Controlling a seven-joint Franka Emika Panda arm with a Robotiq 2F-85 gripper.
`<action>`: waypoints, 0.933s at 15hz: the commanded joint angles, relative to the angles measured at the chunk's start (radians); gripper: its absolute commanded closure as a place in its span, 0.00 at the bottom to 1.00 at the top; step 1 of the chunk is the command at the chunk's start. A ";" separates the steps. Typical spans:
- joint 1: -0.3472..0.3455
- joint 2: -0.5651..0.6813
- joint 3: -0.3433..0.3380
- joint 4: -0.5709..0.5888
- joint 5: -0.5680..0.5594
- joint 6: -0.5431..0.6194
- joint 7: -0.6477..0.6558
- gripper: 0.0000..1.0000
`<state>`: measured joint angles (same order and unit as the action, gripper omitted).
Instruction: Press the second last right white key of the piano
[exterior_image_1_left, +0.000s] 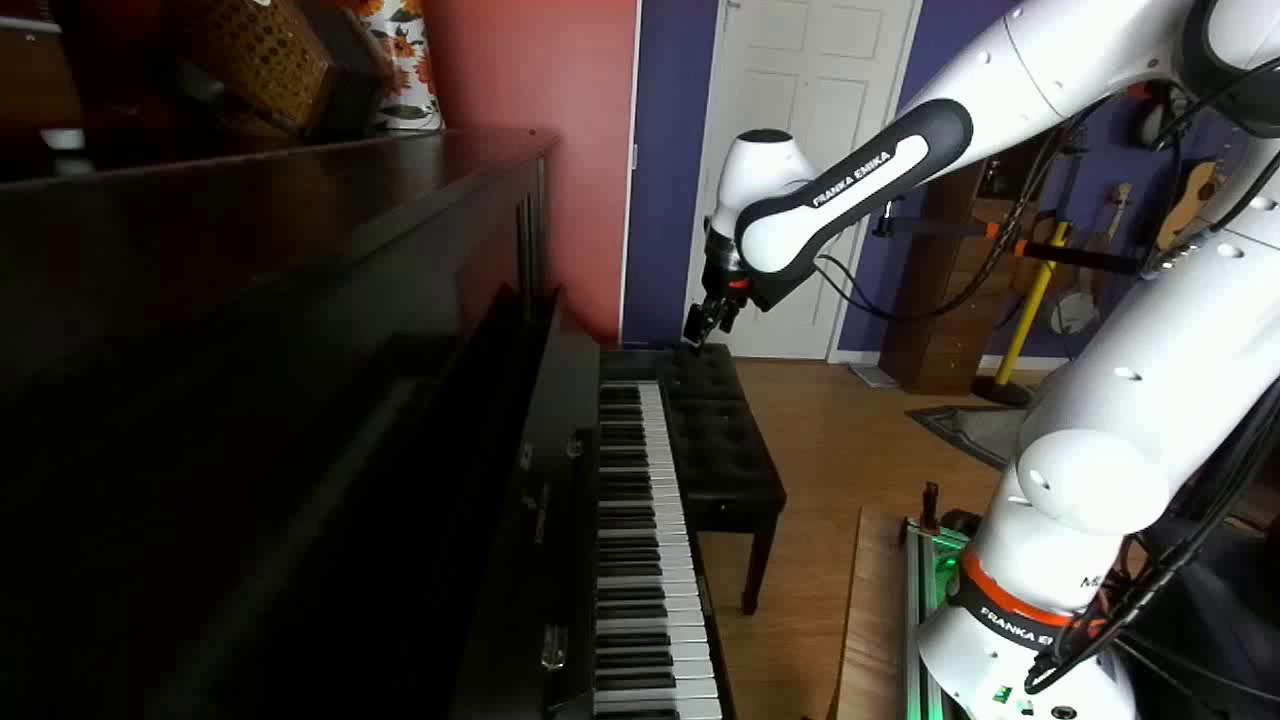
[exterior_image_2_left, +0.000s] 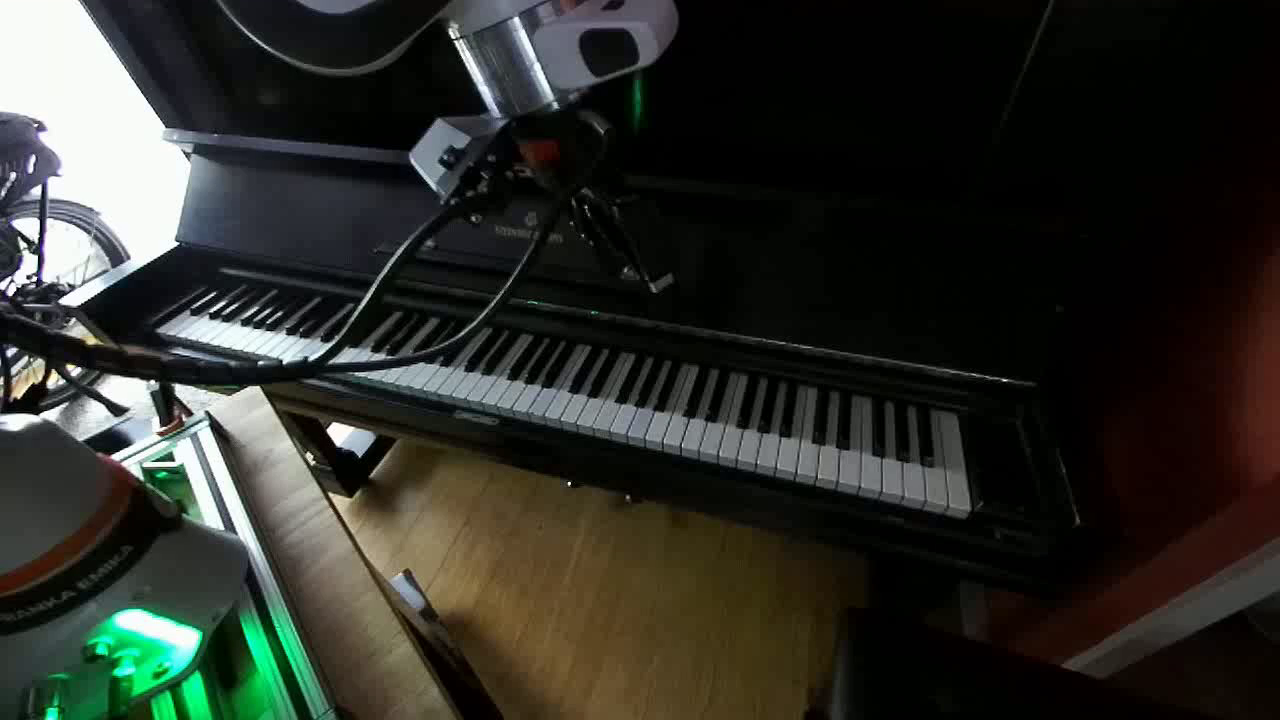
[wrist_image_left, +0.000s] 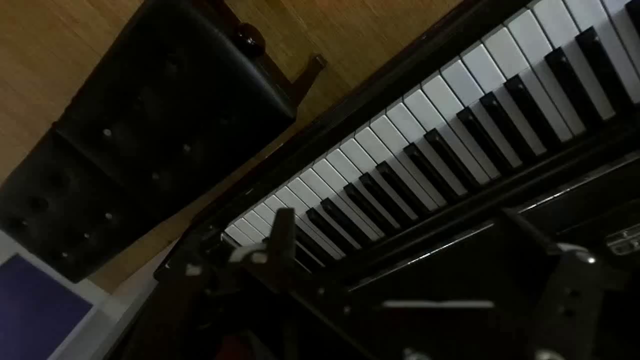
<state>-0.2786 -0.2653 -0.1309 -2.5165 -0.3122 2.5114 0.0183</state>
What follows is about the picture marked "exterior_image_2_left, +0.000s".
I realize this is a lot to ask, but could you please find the long black cable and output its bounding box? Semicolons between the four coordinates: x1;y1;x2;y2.
0;184;581;393

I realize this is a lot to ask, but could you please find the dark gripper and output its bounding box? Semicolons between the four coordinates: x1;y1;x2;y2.
457;106;677;296

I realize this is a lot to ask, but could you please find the black piano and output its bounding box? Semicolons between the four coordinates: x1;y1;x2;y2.
76;0;1112;594

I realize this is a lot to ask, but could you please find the aluminium mounting frame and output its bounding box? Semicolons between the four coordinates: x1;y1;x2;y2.
118;413;342;720

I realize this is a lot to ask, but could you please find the small black white clamp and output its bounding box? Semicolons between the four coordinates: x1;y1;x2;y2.
387;568;448;629

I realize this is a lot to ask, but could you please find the bicycle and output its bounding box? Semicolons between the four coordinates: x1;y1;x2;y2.
0;110;137;415

